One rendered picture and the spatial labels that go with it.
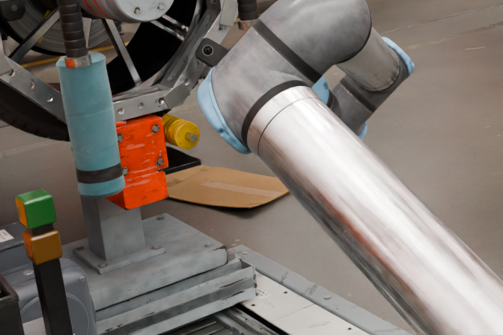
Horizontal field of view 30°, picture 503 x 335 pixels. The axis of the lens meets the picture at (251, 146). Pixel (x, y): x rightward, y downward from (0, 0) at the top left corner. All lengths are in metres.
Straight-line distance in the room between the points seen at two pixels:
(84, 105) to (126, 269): 0.50
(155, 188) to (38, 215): 0.71
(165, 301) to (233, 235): 0.76
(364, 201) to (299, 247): 1.54
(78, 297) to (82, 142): 0.28
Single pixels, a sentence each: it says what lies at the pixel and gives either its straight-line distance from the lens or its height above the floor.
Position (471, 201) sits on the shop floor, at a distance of 2.88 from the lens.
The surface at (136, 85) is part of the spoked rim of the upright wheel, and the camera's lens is 1.98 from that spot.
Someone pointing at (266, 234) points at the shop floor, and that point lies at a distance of 2.74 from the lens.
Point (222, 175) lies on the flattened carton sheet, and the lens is 3.27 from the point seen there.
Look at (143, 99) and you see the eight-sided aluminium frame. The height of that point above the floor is 0.61.
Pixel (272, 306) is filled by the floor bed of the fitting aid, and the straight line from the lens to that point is 2.15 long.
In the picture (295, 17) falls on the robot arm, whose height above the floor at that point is 0.84.
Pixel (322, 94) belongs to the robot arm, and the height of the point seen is 0.62.
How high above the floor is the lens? 1.04
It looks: 17 degrees down
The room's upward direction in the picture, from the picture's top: 7 degrees counter-clockwise
